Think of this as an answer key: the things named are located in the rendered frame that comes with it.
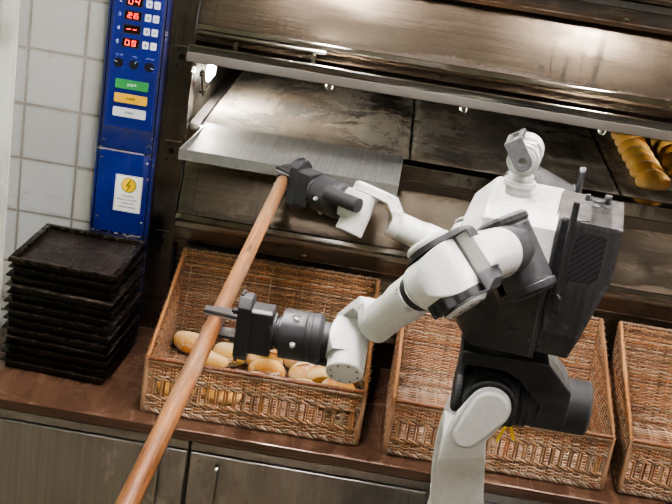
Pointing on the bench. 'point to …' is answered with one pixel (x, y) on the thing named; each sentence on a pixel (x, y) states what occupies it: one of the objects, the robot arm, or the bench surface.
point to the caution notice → (127, 193)
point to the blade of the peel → (249, 144)
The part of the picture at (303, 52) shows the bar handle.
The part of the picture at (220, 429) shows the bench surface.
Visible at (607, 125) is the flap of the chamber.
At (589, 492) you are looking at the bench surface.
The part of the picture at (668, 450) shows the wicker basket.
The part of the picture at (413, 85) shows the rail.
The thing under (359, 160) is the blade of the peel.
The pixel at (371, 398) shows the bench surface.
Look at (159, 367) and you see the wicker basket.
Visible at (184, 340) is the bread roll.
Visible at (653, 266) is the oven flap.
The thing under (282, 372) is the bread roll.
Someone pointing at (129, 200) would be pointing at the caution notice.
